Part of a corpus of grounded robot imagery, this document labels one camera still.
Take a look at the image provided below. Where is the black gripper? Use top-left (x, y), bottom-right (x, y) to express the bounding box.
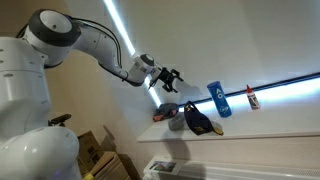
top-left (153, 67), bottom-right (185, 94)

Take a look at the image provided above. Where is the navy cap with yellow logo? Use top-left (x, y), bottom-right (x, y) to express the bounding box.
top-left (183, 100), bottom-right (225, 137)

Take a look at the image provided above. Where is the blue tennis ball can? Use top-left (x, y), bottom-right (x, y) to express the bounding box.
top-left (206, 80), bottom-right (233, 119)

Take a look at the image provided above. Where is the white glue bottle red cap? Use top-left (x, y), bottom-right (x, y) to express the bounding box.
top-left (246, 84), bottom-right (262, 111)

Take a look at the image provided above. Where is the white roller blind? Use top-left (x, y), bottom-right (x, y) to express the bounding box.
top-left (103, 0), bottom-right (320, 108)

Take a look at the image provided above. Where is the colourful sticker on radiator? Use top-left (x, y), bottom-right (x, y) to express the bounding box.
top-left (148, 160), bottom-right (177, 174)

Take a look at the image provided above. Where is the large cardboard box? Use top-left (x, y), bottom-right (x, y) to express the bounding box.
top-left (82, 151), bottom-right (132, 180)

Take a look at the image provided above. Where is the open white drawer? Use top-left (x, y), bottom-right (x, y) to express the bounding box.
top-left (143, 156), bottom-right (320, 180)

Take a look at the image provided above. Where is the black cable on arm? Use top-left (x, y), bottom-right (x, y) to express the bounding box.
top-left (68, 15), bottom-right (123, 68)

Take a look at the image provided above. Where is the black camera on clamp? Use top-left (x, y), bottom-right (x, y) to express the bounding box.
top-left (47, 113), bottom-right (73, 128)

